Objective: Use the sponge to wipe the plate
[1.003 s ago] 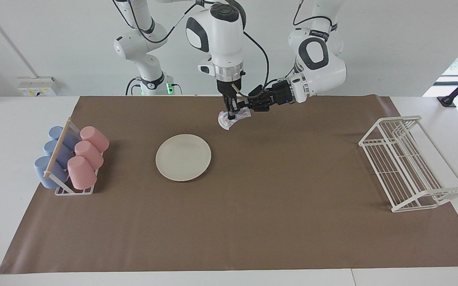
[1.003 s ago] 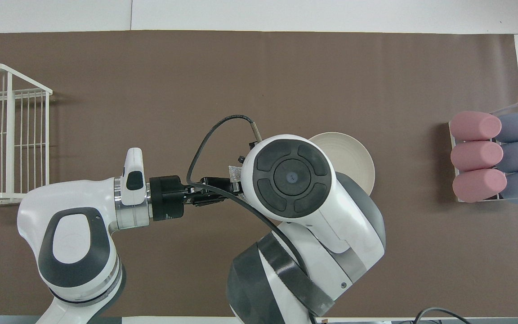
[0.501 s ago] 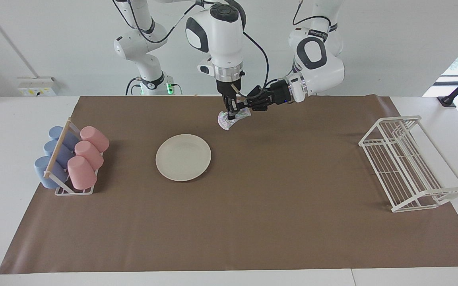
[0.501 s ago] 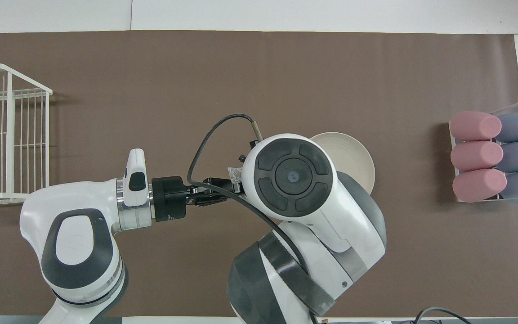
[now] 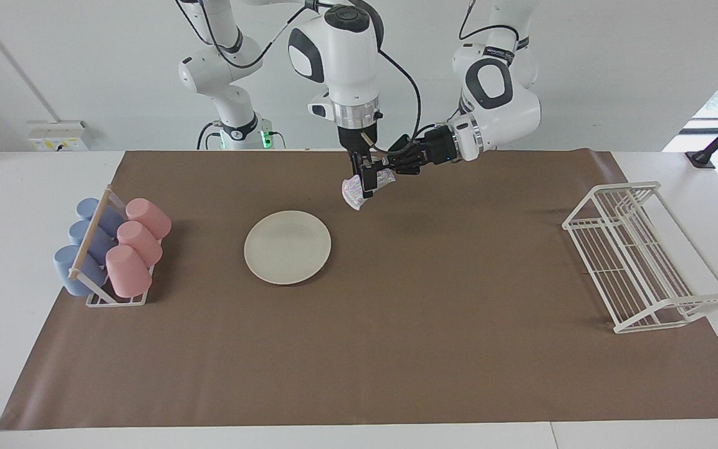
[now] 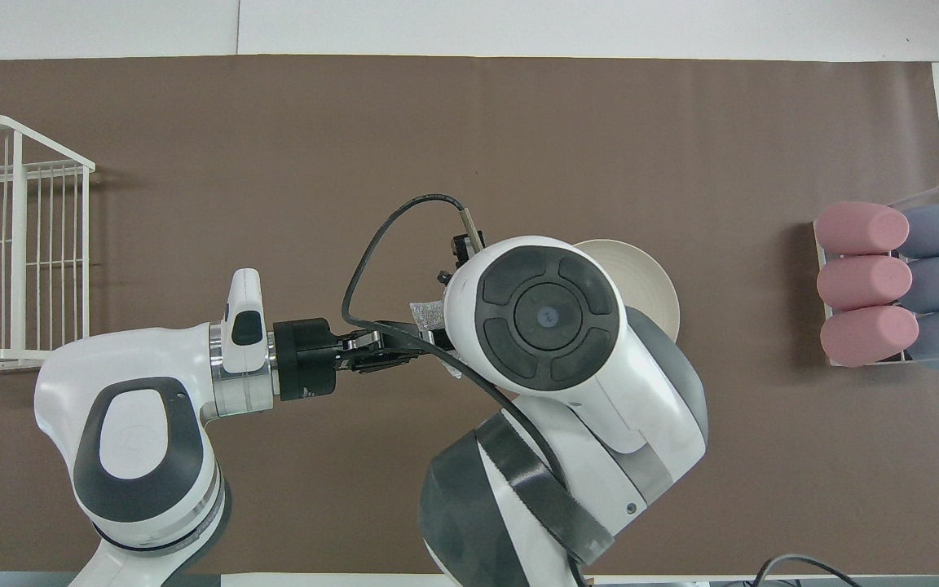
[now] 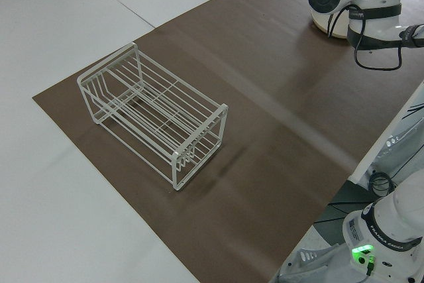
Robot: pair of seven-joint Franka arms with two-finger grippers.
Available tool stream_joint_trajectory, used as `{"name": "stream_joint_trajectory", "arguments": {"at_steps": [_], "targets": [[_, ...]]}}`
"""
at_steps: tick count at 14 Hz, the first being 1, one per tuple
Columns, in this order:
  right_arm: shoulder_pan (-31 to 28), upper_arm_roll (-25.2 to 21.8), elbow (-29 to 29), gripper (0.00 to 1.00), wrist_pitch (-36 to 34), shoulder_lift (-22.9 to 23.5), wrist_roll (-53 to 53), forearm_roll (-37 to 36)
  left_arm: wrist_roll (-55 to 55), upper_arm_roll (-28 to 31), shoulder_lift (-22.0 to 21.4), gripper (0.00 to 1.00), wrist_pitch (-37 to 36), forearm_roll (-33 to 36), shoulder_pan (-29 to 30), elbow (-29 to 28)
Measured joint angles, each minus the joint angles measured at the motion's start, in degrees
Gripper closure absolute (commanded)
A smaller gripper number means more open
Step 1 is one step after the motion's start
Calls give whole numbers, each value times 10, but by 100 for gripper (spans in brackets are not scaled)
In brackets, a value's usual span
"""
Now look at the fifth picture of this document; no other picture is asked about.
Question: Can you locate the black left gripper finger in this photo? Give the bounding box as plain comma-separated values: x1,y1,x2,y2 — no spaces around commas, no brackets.
388,133,419,160
382,155,424,179

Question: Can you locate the clear plastic wrap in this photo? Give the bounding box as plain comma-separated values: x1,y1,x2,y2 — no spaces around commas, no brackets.
341,169,398,212

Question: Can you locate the cream round plate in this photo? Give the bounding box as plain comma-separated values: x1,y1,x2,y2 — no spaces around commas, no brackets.
244,210,333,286

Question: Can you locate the brown table mat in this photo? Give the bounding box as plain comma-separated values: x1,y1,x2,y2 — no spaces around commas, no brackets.
0,148,718,431

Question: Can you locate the pink plastic cup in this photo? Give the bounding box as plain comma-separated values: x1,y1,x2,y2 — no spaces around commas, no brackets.
116,221,165,268
125,198,173,241
105,244,153,299

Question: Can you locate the blue plastic cup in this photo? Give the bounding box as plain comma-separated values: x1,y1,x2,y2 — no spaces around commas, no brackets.
53,244,108,297
68,219,116,263
75,197,125,237

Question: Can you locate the black left base cable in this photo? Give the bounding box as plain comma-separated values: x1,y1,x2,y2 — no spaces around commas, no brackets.
414,105,467,139

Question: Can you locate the black base cable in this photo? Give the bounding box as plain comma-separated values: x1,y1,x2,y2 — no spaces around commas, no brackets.
414,105,467,139
196,121,223,151

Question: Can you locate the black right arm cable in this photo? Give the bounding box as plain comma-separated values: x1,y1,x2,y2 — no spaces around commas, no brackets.
175,0,424,154

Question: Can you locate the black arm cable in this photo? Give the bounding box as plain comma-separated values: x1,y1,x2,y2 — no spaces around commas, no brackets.
175,0,424,154
457,0,523,46

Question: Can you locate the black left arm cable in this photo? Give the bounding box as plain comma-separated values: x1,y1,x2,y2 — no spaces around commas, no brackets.
457,0,523,46

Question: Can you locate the black right base cable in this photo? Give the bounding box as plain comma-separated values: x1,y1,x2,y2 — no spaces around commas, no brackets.
196,121,223,151

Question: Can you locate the white wire dish rack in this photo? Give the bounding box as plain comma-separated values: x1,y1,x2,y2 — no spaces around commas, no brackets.
561,181,718,335

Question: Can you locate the white wall outlet box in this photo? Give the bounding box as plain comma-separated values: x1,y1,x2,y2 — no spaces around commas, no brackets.
26,120,94,152

